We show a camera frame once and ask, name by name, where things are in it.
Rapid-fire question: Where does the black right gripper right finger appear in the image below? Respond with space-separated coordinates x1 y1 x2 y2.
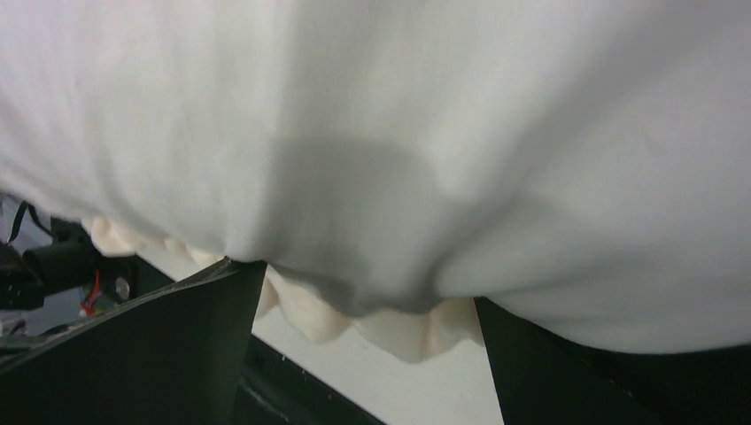
475 297 750 424

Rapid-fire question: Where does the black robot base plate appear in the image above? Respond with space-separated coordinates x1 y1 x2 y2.
231 336 383 425

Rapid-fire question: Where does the white pillow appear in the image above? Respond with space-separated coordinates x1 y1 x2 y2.
1 1 750 353

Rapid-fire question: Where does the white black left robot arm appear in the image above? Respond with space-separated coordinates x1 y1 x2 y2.
1 196 172 336

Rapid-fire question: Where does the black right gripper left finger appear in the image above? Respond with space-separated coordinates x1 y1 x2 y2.
1 259 267 424

